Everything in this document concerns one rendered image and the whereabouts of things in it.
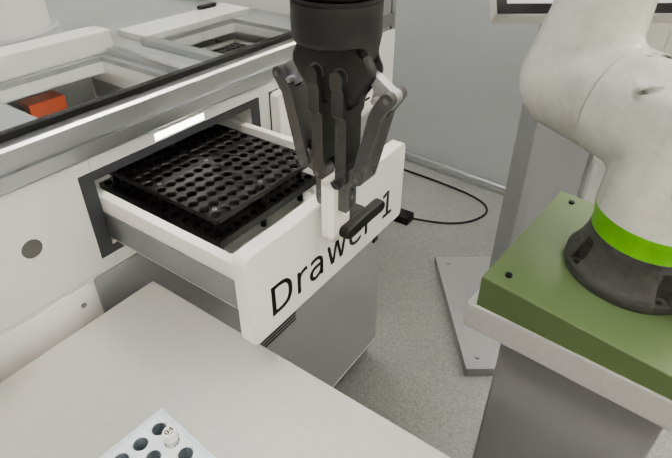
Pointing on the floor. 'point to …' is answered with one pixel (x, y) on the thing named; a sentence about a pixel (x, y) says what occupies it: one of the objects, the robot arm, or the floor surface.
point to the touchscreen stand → (510, 228)
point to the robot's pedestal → (560, 400)
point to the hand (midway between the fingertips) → (336, 205)
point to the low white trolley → (184, 392)
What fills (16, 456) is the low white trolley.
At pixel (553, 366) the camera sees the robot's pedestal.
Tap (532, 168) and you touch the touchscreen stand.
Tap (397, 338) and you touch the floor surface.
